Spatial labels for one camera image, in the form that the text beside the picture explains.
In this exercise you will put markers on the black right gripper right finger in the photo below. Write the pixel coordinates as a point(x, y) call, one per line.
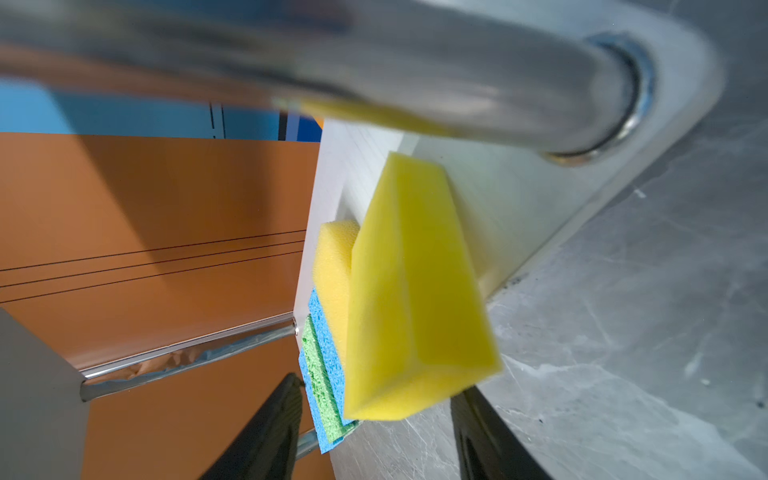
point(486, 447)

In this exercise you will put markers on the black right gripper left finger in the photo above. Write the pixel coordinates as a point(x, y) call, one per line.
point(266, 448)

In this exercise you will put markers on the green cellulose sponge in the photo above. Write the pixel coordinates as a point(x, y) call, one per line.
point(321, 383)

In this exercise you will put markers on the blue cellulose sponge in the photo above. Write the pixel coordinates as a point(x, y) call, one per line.
point(330, 356)
point(328, 426)

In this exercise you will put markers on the bright yellow foam sponge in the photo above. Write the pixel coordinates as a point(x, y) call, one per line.
point(418, 330)

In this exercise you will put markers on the small orange-yellow sponge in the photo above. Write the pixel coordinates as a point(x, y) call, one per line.
point(332, 277)

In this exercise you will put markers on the white two-tier metal shelf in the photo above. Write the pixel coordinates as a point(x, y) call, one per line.
point(542, 111)

